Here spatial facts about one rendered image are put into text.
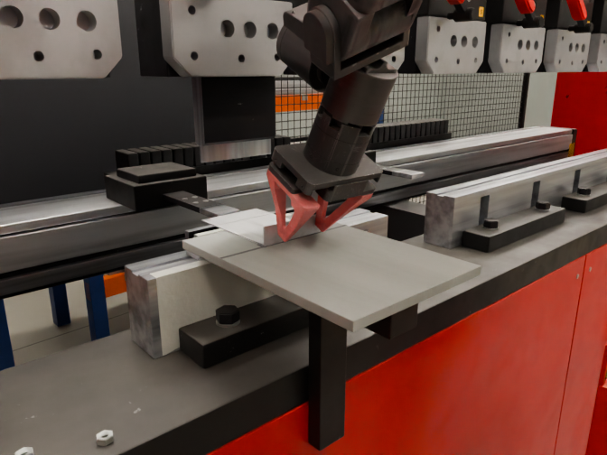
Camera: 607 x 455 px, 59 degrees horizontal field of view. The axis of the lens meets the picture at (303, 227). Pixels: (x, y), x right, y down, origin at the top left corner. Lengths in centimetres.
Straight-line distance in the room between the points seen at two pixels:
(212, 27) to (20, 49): 18
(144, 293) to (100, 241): 26
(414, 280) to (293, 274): 11
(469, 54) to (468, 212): 28
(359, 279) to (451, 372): 39
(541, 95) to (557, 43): 723
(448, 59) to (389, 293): 48
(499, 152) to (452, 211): 67
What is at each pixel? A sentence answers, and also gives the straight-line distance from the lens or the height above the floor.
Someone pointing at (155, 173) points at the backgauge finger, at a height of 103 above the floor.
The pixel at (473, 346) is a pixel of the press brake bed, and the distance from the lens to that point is 88.
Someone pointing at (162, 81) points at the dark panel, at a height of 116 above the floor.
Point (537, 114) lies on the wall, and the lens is 841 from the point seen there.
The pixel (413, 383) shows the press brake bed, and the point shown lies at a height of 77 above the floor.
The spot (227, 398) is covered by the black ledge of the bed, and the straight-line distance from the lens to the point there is 55.
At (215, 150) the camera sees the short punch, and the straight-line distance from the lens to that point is 63.
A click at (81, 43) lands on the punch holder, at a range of 52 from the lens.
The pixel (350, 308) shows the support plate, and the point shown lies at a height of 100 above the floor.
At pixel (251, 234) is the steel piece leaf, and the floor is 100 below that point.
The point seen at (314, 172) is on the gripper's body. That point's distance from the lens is 51.
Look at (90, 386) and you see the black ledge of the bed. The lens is 60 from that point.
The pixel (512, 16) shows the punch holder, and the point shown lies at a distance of 102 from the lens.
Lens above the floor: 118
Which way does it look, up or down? 17 degrees down
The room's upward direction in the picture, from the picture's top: straight up
